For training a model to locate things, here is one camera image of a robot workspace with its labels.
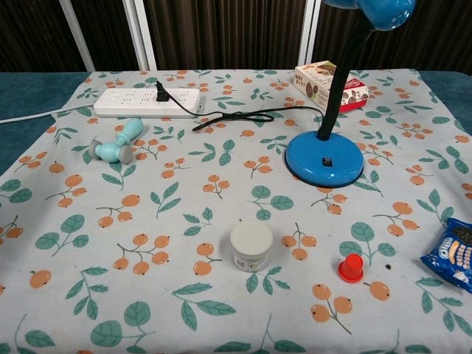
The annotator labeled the floral orange fruit tablecloth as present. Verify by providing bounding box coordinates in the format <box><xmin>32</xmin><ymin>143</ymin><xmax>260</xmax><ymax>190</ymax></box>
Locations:
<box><xmin>0</xmin><ymin>68</ymin><xmax>472</xmax><ymax>354</ymax></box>

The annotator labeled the black power cable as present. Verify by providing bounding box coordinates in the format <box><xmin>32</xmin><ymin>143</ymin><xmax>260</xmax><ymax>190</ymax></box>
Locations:
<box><xmin>164</xmin><ymin>94</ymin><xmax>327</xmax><ymax>133</ymax></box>

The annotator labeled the blue desk lamp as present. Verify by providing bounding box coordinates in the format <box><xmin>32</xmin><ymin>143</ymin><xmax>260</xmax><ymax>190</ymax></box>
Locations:
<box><xmin>282</xmin><ymin>0</ymin><xmax>420</xmax><ymax>187</ymax></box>

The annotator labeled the cookie snack box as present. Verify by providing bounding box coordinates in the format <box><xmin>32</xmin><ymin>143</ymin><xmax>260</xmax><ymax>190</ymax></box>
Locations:
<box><xmin>294</xmin><ymin>60</ymin><xmax>369</xmax><ymax>114</ymax></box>

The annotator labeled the white round cap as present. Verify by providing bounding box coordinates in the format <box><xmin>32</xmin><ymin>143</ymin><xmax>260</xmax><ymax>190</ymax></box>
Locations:
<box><xmin>229</xmin><ymin>221</ymin><xmax>274</xmax><ymax>274</ymax></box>

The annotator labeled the blue Oreo bag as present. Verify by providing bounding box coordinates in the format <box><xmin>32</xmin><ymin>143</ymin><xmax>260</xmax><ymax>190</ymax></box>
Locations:
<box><xmin>420</xmin><ymin>217</ymin><xmax>472</xmax><ymax>294</ymax></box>

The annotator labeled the white power strip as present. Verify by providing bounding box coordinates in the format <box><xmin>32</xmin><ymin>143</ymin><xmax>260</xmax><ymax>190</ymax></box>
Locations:
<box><xmin>93</xmin><ymin>87</ymin><xmax>207</xmax><ymax>119</ymax></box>

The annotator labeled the dark pleated curtain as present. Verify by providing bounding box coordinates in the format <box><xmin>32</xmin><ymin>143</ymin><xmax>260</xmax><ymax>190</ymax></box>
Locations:
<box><xmin>0</xmin><ymin>0</ymin><xmax>472</xmax><ymax>73</ymax></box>

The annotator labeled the white aluminium frame post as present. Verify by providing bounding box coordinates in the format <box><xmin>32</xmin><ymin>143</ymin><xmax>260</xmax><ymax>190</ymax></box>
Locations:
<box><xmin>296</xmin><ymin>0</ymin><xmax>322</xmax><ymax>68</ymax></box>
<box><xmin>123</xmin><ymin>0</ymin><xmax>158</xmax><ymax>71</ymax></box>
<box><xmin>58</xmin><ymin>0</ymin><xmax>95</xmax><ymax>73</ymax></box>

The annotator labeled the white power strip cord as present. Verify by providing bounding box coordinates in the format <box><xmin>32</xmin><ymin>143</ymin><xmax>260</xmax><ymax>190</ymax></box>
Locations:
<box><xmin>0</xmin><ymin>103</ymin><xmax>97</xmax><ymax>125</ymax></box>

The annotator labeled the black power plug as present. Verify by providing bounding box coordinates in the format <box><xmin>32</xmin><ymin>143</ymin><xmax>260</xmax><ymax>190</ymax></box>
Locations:
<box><xmin>154</xmin><ymin>80</ymin><xmax>170</xmax><ymax>105</ymax></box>

